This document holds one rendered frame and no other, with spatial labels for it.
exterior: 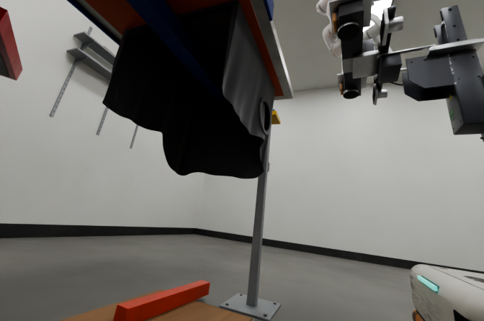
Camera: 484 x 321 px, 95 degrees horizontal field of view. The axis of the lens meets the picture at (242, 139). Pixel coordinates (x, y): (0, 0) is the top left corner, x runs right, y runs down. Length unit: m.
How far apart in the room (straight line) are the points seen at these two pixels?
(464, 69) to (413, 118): 3.57
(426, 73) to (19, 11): 2.94
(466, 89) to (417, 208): 3.29
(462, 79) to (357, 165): 3.25
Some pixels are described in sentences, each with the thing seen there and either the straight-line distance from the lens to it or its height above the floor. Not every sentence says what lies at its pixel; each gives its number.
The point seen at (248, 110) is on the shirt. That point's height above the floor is 0.70.
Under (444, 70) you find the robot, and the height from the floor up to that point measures 0.94.
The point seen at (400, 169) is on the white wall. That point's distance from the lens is 4.30.
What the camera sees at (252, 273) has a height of 0.13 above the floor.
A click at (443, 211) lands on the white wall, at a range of 4.33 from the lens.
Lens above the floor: 0.36
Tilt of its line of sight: 20 degrees up
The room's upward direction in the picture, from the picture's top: 7 degrees clockwise
